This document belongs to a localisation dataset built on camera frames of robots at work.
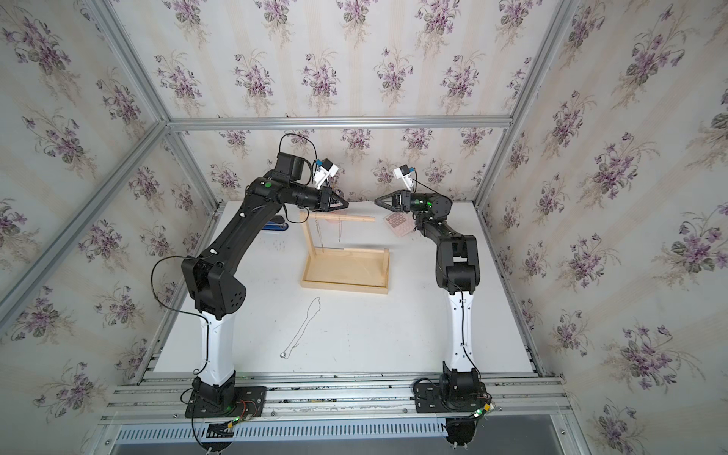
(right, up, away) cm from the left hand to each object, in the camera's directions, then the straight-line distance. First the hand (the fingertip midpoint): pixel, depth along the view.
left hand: (349, 204), depth 79 cm
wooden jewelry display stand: (-3, -21, +19) cm, 29 cm away
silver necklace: (-13, -33, +11) cm, 37 cm away
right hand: (+10, -1, +7) cm, 12 cm away
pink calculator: (+19, -5, +32) cm, 37 cm away
